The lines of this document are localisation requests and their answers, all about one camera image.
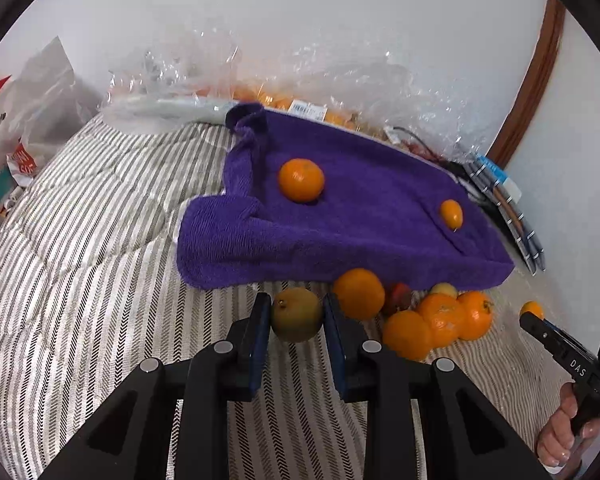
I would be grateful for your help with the wrinkled tangerine with stem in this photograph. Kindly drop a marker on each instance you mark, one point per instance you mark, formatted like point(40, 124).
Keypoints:
point(442, 316)

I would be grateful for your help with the bag of red dates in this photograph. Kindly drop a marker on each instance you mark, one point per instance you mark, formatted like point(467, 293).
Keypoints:
point(412, 147)

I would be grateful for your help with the green-brown kiwi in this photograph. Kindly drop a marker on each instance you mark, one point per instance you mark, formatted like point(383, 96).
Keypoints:
point(296, 316)

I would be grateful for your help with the person's right hand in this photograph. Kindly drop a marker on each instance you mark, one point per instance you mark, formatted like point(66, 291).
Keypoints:
point(555, 440)

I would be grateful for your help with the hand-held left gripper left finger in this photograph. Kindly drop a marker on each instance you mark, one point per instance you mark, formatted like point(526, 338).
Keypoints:
point(260, 330)

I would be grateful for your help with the small yellow plum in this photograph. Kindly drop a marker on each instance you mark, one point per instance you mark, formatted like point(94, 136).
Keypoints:
point(442, 290)

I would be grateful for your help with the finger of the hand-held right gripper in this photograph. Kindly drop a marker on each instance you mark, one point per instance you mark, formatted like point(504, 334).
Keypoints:
point(537, 327)

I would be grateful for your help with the crumpled clear plastic wrap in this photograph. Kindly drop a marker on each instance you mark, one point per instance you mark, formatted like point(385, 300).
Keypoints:
point(380, 85)

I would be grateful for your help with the brown wooden door frame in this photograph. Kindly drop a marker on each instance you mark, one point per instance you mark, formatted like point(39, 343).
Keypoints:
point(535, 85)

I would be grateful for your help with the grey checkered cloth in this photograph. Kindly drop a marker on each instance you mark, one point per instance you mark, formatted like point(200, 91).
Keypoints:
point(515, 225)

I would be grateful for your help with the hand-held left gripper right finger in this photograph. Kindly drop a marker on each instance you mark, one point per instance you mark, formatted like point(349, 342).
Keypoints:
point(334, 340)

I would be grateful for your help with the plastic bag of oranges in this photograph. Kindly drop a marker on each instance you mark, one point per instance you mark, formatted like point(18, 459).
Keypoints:
point(270, 97)

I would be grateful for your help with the white and blue tissue pack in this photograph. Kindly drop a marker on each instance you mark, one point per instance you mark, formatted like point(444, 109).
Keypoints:
point(502, 177)

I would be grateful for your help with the white plastic bag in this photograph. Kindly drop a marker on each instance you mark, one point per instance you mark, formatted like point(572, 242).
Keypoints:
point(45, 100)

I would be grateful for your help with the purple towel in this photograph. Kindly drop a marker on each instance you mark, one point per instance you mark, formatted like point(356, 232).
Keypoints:
point(370, 210)

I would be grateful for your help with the small orange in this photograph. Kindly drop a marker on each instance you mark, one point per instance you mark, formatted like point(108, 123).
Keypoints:
point(531, 308)
point(451, 214)

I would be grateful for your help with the small red apple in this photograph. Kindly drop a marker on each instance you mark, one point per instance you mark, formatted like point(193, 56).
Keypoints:
point(397, 299)

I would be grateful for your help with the clear plastic bag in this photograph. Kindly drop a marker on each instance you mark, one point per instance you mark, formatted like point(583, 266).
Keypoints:
point(180, 75)

